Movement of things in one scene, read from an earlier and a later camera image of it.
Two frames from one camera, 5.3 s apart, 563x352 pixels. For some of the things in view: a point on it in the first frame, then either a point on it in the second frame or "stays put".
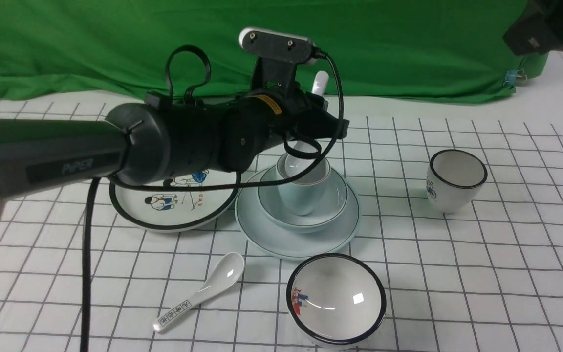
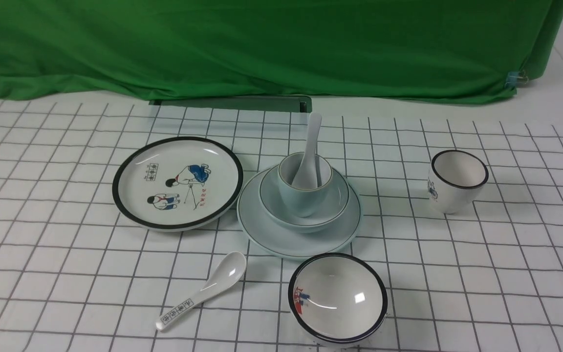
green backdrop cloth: [427, 49] stays put
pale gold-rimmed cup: [302, 193] stays put
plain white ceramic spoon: [320, 81] -> [306, 176]
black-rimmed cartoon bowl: [336, 299] stays put
